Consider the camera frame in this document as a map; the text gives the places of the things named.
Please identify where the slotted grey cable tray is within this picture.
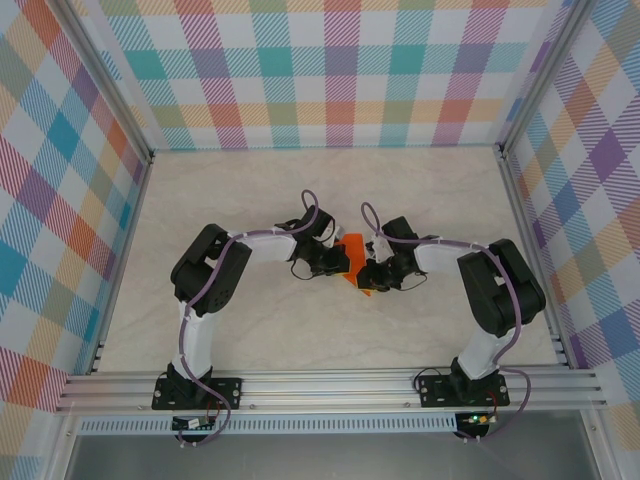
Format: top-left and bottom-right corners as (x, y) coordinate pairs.
(77, 413), (459, 435)

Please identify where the aluminium frame post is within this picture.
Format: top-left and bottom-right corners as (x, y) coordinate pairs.
(497, 0), (599, 156)
(49, 0), (155, 166)

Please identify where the black wire loop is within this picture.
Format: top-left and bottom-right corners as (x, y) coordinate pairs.
(412, 366), (441, 399)

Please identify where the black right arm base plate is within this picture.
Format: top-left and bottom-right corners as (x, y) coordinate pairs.
(417, 374), (510, 409)

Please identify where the aluminium mounting beam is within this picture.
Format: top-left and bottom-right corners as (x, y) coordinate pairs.
(54, 367), (609, 414)

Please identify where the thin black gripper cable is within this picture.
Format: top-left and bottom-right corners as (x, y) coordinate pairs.
(394, 267), (428, 292)
(289, 258), (322, 281)

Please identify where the orange cloth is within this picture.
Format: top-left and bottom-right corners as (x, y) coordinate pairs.
(333, 232), (377, 300)

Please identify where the aluminium side rail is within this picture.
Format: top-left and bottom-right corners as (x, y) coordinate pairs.
(494, 144), (574, 371)
(89, 152), (156, 376)

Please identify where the thin black left gripper cable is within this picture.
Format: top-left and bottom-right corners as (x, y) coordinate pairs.
(289, 258), (322, 281)

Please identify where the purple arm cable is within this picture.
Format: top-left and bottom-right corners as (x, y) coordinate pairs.
(174, 189), (321, 448)
(360, 201), (533, 445)

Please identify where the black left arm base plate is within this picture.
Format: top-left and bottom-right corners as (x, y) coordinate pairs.
(152, 377), (244, 412)

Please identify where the thin black right gripper cable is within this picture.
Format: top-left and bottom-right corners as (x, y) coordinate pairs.
(394, 267), (428, 292)

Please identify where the grey metal shelf panel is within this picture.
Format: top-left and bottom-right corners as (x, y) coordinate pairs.
(64, 432), (601, 480)

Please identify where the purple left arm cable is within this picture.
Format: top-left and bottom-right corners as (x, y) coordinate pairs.
(174, 189), (321, 448)

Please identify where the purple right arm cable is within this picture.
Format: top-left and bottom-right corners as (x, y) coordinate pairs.
(360, 201), (533, 445)

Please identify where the black circuit board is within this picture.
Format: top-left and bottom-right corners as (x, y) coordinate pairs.
(171, 416), (217, 432)

